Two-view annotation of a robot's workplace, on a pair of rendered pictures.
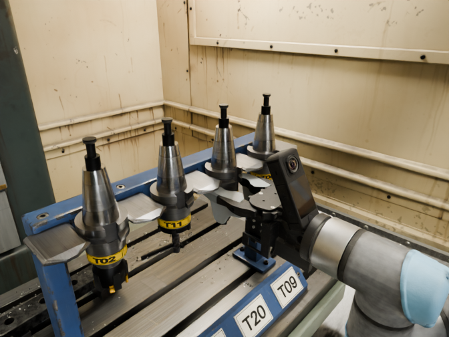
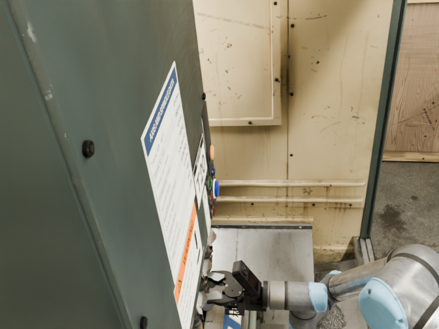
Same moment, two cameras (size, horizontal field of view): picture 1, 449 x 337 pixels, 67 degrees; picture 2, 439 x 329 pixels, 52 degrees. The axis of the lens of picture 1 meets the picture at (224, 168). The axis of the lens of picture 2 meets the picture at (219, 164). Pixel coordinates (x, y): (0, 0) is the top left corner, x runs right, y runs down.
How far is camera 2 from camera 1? 0.83 m
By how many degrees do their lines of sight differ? 32
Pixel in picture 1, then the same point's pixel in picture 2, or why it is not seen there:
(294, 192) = (250, 282)
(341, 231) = (279, 290)
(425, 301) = (322, 305)
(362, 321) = (299, 320)
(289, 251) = (253, 306)
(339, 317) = not seen: hidden behind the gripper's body
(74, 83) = not seen: outside the picture
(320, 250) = (274, 303)
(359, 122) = (217, 164)
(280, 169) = (242, 277)
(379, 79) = (224, 136)
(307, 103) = not seen: hidden behind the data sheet
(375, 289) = (302, 309)
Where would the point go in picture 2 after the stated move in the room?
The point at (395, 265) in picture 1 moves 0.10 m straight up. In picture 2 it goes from (306, 296) to (308, 270)
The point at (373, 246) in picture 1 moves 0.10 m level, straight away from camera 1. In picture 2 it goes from (294, 291) to (284, 262)
